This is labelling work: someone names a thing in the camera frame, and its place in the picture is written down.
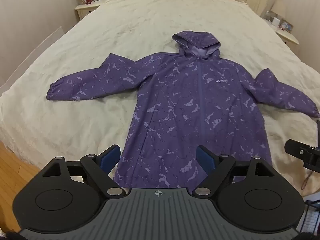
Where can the cream nightstand with drawer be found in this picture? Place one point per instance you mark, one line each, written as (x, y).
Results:
(87, 11)

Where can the small white box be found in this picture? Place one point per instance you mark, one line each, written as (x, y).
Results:
(276, 21)

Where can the purple patterned hooded jacket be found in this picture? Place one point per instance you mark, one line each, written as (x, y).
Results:
(190, 110)

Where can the bed with cream blanket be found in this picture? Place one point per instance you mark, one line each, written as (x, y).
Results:
(125, 42)

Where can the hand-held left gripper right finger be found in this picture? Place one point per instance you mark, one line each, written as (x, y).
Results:
(205, 156)

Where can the table lamp with cream shade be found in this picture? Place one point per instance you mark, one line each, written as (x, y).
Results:
(278, 8)

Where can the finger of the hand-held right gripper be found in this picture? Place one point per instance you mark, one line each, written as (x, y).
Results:
(303, 152)
(318, 132)

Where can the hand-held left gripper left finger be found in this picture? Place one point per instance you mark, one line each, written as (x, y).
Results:
(109, 156)

